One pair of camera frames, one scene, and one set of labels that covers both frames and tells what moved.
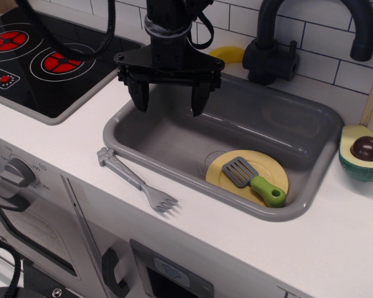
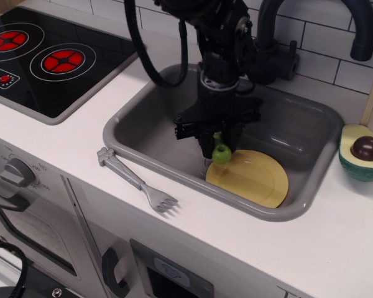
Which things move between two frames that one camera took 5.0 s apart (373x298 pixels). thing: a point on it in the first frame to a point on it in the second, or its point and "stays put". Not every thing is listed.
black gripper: [168, 60] to [217, 109]
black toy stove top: [25, 76] stays put
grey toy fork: [158, 202] stays put
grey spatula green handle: [243, 174] to [222, 153]
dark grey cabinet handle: [109, 259] stays put
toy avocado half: [362, 153] stays put
